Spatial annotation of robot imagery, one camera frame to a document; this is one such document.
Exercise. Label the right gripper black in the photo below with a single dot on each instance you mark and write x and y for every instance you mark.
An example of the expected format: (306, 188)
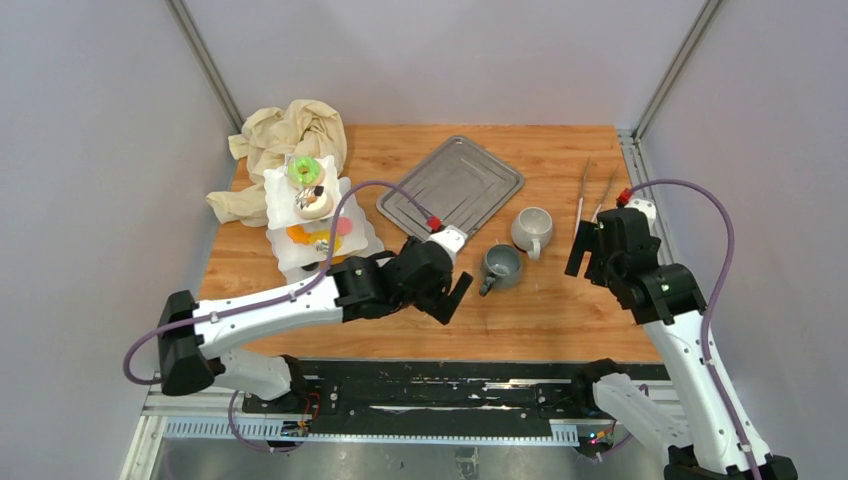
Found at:
(587, 240)

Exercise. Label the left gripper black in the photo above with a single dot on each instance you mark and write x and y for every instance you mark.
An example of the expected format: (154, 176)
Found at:
(445, 309)

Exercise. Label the metal tongs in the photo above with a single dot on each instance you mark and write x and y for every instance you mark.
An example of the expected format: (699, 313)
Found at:
(591, 198)

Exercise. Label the white ceramic mug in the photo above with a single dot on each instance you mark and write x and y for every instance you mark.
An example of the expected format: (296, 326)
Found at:
(531, 231)

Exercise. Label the grey ceramic mug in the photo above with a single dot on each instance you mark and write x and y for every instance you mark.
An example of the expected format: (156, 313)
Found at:
(502, 268)

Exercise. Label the pink macaron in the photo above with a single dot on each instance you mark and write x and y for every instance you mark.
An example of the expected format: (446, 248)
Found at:
(344, 226)

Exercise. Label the yellow cake cube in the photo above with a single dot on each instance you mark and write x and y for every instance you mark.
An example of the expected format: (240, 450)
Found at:
(325, 242)

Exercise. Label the orange fish pastry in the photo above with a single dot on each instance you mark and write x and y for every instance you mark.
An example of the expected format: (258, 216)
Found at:
(298, 235)

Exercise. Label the white chocolate donut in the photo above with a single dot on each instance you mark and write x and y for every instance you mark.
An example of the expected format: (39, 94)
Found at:
(313, 203)

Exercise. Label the white three-tier dessert stand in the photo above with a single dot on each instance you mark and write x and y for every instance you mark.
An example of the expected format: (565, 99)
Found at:
(362, 241)

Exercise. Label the green frosted donut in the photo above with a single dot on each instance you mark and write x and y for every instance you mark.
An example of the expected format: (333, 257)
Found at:
(304, 171)

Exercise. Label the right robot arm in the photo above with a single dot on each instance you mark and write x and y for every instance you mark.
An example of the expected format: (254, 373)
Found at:
(716, 440)

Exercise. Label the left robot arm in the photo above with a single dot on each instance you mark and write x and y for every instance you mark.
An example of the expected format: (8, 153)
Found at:
(200, 343)

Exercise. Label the stainless steel tray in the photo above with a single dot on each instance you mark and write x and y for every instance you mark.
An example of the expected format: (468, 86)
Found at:
(462, 184)

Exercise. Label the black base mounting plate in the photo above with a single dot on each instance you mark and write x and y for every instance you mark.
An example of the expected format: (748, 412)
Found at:
(434, 398)

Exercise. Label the beige crumpled cloth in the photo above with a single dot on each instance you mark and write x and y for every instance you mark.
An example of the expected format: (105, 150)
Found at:
(306, 128)

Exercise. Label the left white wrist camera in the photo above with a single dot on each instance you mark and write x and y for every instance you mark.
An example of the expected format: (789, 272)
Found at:
(451, 239)

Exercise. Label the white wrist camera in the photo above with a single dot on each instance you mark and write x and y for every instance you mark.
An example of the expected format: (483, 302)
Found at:
(451, 239)
(646, 207)

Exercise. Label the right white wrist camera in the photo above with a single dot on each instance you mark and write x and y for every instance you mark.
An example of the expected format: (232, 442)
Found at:
(646, 207)

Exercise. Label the aluminium side rail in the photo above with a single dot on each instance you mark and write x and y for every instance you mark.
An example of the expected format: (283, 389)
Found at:
(646, 166)

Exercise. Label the right aluminium frame post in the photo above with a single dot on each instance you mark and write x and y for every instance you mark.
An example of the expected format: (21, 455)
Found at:
(691, 41)

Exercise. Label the aluminium frame post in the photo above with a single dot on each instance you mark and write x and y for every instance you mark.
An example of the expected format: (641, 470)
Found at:
(186, 24)
(691, 41)

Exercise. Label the left aluminium frame post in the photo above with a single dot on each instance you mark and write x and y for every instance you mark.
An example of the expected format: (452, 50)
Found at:
(186, 24)

